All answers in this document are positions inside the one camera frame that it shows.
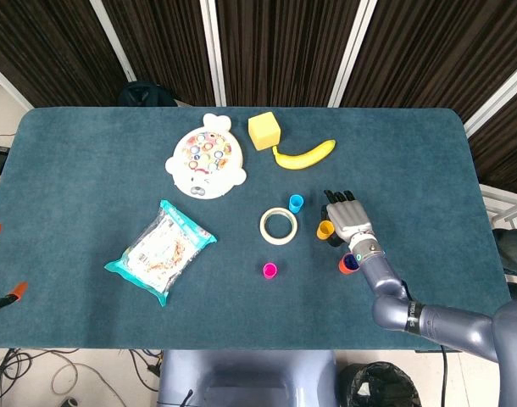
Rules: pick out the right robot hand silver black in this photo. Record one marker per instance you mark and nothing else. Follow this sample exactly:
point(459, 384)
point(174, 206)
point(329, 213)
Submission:
point(349, 216)

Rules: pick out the yellow plastic cup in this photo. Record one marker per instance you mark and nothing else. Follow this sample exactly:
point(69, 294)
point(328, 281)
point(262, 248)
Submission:
point(324, 231)

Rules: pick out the purple plastic cup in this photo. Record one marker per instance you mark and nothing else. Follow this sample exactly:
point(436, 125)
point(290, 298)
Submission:
point(350, 263)

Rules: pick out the blue plastic cup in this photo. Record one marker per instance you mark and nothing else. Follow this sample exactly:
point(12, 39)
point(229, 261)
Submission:
point(296, 205)

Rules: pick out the pink plastic cup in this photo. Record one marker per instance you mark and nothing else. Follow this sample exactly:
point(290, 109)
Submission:
point(270, 271)

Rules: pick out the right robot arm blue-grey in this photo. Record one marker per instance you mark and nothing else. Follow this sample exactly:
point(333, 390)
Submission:
point(385, 292)

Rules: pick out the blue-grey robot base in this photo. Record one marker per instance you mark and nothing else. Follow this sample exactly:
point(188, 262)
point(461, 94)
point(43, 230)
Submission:
point(241, 377)

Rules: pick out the orange plastic cup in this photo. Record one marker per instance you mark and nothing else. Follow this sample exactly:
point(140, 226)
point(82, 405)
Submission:
point(342, 268)

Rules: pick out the yellow banana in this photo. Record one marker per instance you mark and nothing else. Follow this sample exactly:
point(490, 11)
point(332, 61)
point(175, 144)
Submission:
point(296, 161)

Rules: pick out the masking tape roll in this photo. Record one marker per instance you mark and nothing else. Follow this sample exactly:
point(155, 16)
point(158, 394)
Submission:
point(265, 235)

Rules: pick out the teal velvet tablecloth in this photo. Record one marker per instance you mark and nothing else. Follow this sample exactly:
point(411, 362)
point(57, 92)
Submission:
point(93, 169)

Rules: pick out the yellow foam cube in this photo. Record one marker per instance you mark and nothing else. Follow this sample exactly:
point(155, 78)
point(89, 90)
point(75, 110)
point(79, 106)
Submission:
point(262, 131)

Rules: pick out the white bear fishing toy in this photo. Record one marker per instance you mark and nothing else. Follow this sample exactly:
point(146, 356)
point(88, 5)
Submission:
point(207, 182)

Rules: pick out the white metal rack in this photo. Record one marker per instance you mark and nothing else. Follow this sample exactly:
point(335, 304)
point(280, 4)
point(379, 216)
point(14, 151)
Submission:
point(504, 207)

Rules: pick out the teal snack package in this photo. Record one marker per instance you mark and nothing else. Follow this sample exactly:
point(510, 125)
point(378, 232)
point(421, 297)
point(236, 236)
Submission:
point(157, 254)

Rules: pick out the dark grey fabric object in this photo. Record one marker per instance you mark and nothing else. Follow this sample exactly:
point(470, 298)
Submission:
point(515, 254)

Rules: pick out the black trash bin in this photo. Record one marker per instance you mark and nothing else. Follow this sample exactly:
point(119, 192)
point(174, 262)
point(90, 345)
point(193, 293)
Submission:
point(377, 386)

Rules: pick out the black backpack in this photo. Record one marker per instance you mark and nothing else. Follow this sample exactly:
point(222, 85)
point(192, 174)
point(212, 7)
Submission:
point(146, 95)

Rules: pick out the white partition post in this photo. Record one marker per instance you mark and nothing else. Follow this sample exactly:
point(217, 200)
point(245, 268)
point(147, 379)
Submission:
point(114, 42)
point(496, 102)
point(351, 51)
point(214, 51)
point(8, 85)

